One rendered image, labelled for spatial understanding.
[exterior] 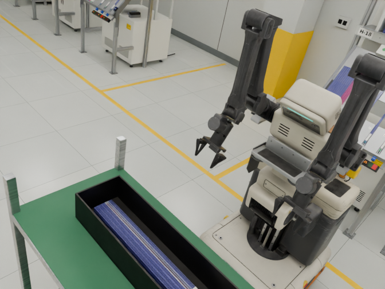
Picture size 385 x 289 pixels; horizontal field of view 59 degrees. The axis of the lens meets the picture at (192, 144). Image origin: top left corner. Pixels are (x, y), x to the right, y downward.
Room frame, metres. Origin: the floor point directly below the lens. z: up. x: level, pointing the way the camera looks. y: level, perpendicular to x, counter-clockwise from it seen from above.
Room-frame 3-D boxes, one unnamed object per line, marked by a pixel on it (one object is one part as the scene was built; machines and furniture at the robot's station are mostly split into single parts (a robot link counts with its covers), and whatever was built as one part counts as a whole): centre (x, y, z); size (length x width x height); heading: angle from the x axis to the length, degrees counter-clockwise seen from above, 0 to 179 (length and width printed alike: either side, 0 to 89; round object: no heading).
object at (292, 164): (1.29, -0.41, 0.99); 0.28 x 0.16 x 0.22; 51
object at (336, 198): (1.59, -0.65, 0.59); 0.55 x 0.34 x 0.83; 51
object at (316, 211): (1.35, -0.54, 0.68); 0.28 x 0.27 x 0.25; 51
